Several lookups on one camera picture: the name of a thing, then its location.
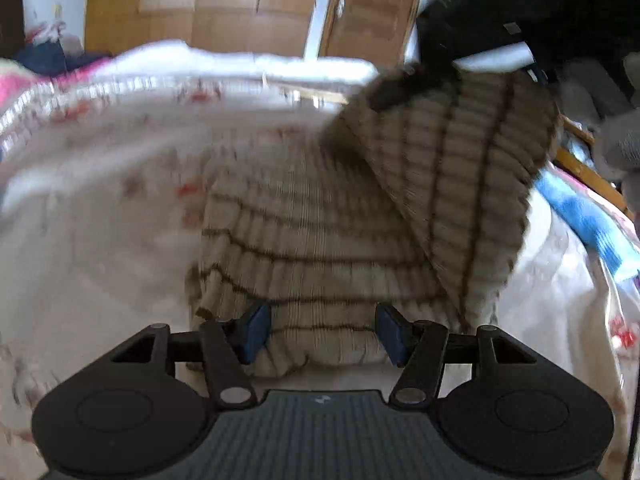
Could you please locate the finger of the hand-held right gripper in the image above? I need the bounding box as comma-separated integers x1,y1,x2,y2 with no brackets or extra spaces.
369,62,463,112

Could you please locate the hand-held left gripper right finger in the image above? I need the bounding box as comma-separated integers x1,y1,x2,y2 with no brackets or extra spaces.
375,304,539,409

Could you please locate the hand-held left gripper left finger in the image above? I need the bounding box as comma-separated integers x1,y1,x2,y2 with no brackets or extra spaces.
107,303,273,409

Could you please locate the beige brown-striped ribbed sweater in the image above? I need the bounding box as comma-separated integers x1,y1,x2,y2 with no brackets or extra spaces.
185,62,563,378

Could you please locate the wooden door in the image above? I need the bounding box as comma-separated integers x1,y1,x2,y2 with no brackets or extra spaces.
319,0,431,68

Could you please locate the wooden bedside cabinet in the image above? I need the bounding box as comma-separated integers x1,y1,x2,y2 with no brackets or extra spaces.
552,114,633,218

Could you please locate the floral beige bedspread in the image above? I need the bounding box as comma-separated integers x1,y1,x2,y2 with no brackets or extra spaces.
0,39,640,480

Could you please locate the wooden wardrobe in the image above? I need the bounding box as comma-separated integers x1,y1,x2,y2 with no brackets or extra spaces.
84,0,327,58

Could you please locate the blue fuzzy cloth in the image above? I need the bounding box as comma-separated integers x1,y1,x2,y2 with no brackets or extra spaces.
542,167,640,283

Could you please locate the pink floral quilt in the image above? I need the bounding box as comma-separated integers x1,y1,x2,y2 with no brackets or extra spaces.
0,57,113,123

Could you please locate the navy clothing pile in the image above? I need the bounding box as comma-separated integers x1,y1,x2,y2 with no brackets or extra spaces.
14,39,113,75

